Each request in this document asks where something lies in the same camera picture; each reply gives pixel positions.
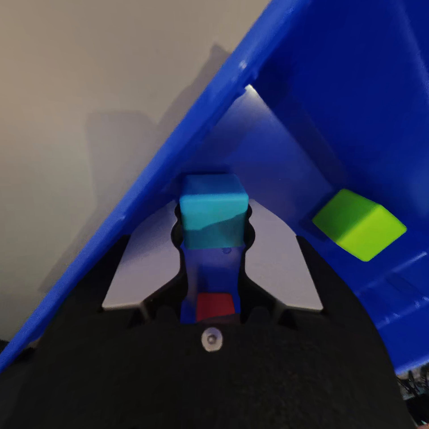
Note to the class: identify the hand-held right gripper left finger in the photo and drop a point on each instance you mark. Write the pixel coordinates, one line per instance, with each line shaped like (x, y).
(140, 268)

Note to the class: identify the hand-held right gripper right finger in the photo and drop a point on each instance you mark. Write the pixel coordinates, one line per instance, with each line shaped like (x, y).
(281, 268)

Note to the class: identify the red cube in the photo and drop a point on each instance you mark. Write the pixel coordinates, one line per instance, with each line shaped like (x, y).
(214, 306)

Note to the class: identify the green cube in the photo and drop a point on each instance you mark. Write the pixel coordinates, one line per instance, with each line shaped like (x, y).
(358, 224)

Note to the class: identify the cyan cube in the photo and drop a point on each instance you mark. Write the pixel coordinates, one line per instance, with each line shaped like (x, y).
(211, 207)

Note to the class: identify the blue plastic bin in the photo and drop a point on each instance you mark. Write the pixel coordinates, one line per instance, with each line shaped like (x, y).
(335, 83)

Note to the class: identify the grey desk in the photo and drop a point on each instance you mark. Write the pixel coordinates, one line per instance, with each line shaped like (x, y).
(67, 100)

